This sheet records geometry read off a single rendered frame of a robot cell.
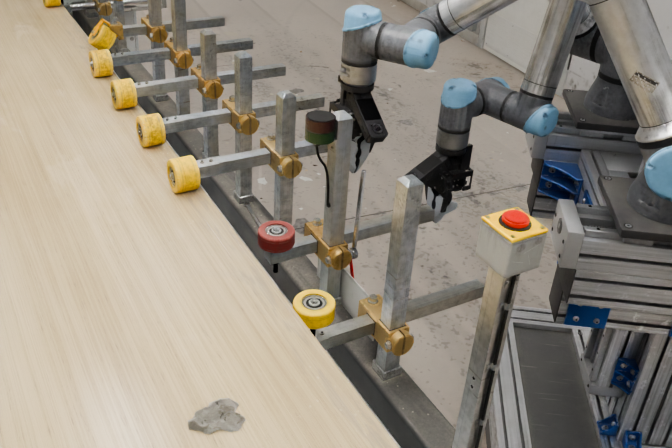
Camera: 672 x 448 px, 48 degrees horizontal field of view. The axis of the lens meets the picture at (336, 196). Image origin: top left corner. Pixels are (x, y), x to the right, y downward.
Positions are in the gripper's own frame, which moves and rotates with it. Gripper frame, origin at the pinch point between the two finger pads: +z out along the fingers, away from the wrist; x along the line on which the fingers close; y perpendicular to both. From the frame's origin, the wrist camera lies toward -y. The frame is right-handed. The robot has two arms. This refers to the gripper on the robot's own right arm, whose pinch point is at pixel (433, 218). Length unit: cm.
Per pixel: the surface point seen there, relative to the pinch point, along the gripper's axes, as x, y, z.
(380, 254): 89, 49, 83
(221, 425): -45, -73, -8
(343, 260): -8.4, -30.3, -2.1
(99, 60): 97, -55, -14
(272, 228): 1.4, -42.8, -7.9
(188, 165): 23, -54, -15
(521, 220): -56, -31, -41
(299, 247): -1.4, -37.5, -3.1
